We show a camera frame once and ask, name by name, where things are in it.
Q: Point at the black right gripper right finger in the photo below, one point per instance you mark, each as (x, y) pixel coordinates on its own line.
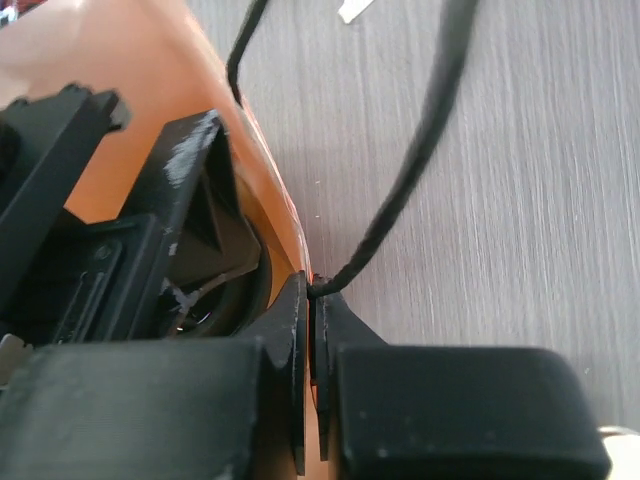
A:
(351, 381)

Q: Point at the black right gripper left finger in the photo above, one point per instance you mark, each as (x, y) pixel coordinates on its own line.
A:
(279, 435)

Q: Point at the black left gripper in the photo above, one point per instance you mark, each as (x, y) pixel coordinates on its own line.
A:
(182, 259)

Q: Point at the orange paper gift bag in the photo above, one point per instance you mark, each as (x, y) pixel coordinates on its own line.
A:
(178, 407)

